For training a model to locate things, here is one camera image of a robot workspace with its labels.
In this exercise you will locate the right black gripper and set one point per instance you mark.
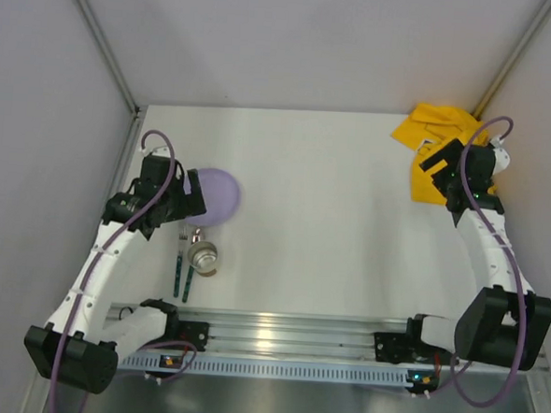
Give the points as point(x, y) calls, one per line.
point(445, 156)

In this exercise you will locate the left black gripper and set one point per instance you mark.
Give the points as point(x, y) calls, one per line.
point(195, 192)

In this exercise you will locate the fork with green handle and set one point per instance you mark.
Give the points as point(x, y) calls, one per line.
point(182, 239)

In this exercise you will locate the spoon with green handle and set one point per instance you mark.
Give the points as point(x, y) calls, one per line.
point(196, 237)

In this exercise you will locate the purple plastic plate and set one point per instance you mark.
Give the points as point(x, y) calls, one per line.
point(221, 194)

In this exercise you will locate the yellow pikachu cloth placemat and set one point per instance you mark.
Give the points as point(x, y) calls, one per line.
point(427, 130)

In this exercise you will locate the small metal cup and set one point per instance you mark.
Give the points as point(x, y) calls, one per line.
point(203, 257)

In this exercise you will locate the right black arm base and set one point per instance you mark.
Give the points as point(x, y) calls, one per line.
point(393, 348)

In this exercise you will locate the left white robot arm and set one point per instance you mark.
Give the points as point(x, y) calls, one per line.
point(76, 346)

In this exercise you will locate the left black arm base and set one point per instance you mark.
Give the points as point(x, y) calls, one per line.
point(190, 333)

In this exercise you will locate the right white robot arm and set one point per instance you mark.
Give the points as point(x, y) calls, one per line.
point(487, 331)

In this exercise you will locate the aluminium mounting rail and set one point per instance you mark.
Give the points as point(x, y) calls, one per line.
point(275, 335)

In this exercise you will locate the slotted grey cable duct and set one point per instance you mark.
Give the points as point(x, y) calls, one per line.
point(283, 370)

